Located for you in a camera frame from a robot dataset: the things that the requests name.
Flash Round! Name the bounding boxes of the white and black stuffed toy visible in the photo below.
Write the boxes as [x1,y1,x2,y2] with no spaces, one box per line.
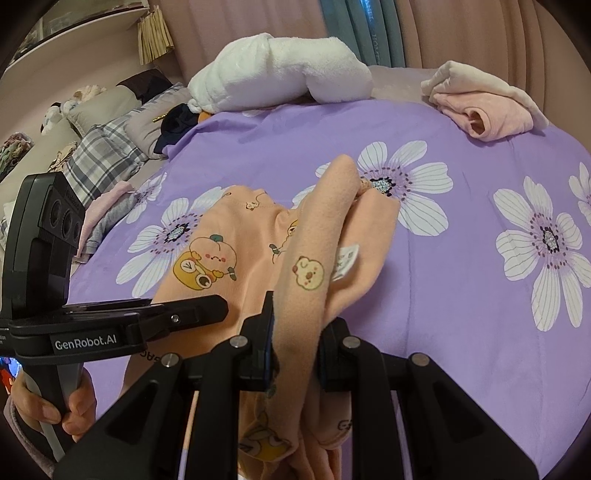
[41,105,63,134]

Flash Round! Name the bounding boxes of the dark brown cloth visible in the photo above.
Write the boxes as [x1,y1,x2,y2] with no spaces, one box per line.
[115,70,178,102]

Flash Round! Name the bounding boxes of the folded pink and cream clothes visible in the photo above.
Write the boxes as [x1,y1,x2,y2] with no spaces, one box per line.
[421,60,550,130]

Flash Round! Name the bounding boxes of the cream stuffed toy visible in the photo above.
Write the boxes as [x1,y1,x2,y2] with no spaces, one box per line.
[62,85,100,114]

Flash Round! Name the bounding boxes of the pale pink cloth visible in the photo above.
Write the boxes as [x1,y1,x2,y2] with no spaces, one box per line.
[76,181,139,259]

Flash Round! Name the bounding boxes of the teal curtain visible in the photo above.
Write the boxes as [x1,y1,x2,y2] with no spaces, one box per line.
[318,0,407,68]

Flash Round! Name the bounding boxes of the pink curtain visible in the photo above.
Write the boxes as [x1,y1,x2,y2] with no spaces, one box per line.
[154,0,578,116]

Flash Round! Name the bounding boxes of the green tangled bundle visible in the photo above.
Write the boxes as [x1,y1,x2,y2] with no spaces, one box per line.
[0,133,35,183]

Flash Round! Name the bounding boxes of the dark navy cloth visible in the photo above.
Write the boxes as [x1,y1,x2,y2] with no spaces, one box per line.
[154,104,201,155]

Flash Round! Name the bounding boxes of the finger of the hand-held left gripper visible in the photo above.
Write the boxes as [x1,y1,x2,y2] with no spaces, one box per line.
[139,295,229,343]

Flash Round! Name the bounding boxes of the person's left forearm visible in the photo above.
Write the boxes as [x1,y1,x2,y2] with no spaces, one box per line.
[2,397,57,468]

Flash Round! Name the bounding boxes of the beige pillow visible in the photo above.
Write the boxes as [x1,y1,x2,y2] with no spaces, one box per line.
[67,85,139,137]

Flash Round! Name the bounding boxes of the orange printed small garment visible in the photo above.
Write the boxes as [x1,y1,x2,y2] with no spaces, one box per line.
[122,154,400,480]

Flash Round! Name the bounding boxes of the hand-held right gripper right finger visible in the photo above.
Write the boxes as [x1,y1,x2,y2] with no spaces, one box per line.
[316,318,540,480]

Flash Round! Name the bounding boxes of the purple floral bedsheet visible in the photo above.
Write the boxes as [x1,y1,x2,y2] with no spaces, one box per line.
[69,99,591,480]

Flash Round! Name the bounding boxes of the person's left hand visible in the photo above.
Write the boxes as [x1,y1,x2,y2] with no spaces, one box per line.
[9,364,98,439]

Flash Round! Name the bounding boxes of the stack of yellowed papers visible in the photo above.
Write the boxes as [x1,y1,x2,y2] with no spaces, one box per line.
[137,7,175,65]

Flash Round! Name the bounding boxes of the mauve bed cover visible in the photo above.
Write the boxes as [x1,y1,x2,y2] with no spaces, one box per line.
[369,65,439,101]

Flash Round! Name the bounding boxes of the beige printed sheet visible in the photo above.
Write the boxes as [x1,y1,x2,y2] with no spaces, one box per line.
[0,120,81,208]

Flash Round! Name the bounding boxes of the grey pillow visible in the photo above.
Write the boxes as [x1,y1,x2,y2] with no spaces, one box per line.
[124,85,195,160]

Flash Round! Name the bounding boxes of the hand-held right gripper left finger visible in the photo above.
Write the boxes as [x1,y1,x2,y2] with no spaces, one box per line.
[53,291,280,480]

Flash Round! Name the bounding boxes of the white plush blanket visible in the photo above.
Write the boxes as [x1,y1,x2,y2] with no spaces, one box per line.
[188,32,374,114]

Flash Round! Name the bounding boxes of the grey plaid cloth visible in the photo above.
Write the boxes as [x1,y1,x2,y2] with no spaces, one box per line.
[69,113,151,208]

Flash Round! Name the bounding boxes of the white glass cabinet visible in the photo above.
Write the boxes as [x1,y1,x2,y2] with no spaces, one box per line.
[0,0,153,79]

